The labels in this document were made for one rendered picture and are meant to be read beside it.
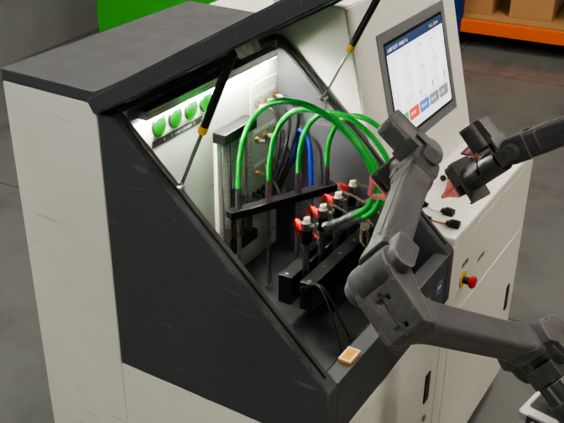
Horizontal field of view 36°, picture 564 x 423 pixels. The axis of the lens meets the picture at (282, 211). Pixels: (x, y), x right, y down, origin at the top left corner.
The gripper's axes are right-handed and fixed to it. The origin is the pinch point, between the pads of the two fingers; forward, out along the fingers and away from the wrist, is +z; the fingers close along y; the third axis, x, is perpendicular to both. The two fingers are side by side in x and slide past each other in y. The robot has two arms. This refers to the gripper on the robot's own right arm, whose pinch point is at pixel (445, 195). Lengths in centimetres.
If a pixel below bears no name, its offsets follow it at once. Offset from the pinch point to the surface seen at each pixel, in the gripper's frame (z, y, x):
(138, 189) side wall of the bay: 21, 33, 58
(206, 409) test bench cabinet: 49, -15, 55
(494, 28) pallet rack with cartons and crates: 263, 117, -436
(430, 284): 25.5, -16.5, -5.6
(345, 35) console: 12, 49, -13
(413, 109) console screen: 32, 29, -42
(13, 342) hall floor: 211, 43, 33
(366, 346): 17.9, -20.5, 28.4
